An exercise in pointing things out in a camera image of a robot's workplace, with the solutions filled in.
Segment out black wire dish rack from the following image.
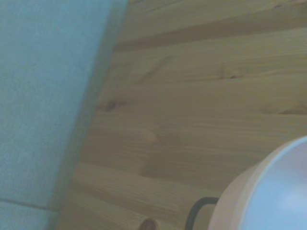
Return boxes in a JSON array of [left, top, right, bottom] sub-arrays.
[[185, 196, 220, 230]]

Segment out pink plastic bowl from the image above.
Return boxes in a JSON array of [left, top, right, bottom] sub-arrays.
[[208, 135, 307, 230]]

